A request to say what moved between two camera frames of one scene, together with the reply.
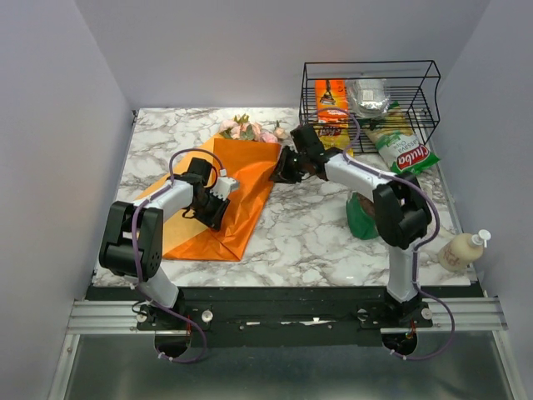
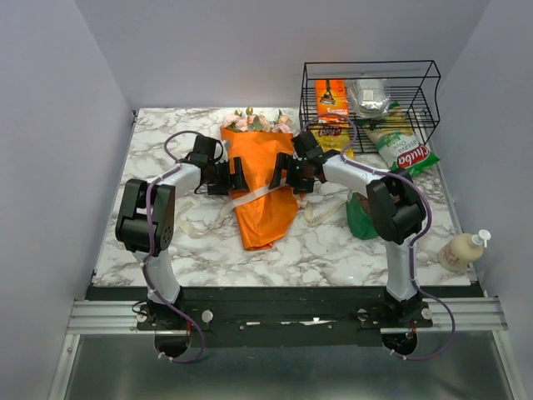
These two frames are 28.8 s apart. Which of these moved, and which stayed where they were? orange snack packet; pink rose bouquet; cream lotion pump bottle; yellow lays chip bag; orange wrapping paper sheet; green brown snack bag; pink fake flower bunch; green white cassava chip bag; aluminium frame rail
Moved: pink fake flower bunch; pink rose bouquet; orange wrapping paper sheet
Stayed: yellow lays chip bag; orange snack packet; cream lotion pump bottle; green brown snack bag; aluminium frame rail; green white cassava chip bag
